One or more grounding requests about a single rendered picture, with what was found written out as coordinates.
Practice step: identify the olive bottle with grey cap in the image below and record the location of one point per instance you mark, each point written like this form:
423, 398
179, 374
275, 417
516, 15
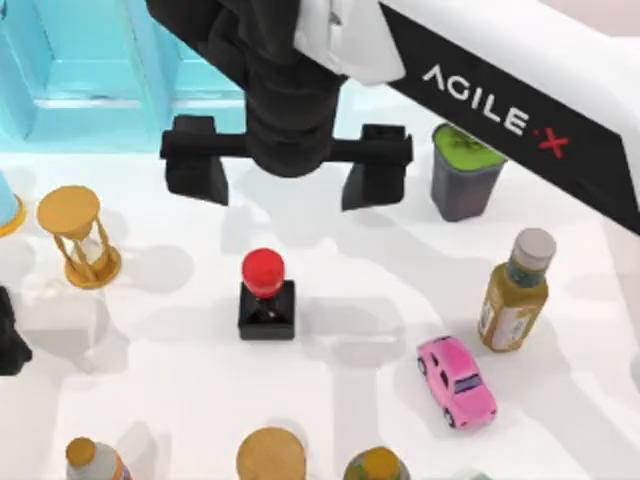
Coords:
515, 300

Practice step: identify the light blue rack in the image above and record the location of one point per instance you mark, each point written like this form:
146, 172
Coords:
90, 60

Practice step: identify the pink toy car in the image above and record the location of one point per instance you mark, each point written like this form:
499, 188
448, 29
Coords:
460, 382

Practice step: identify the grey plant pot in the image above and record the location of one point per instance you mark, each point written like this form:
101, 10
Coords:
462, 185

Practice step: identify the wooden hourglass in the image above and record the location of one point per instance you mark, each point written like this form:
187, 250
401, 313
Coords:
70, 210

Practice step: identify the green and yellow bottle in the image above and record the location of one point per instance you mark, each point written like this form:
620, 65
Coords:
375, 465

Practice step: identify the red and black stamp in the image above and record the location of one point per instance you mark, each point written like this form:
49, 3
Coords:
262, 272

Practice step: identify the blue cup with orange rim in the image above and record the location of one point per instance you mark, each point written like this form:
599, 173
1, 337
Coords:
7, 210

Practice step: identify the white bottle with yellow cap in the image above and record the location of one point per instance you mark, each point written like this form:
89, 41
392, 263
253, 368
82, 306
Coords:
92, 462

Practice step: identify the round wooden disc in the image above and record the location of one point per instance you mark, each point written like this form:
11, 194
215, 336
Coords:
270, 455

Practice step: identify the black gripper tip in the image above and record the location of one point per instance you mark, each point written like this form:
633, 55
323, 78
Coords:
10, 335

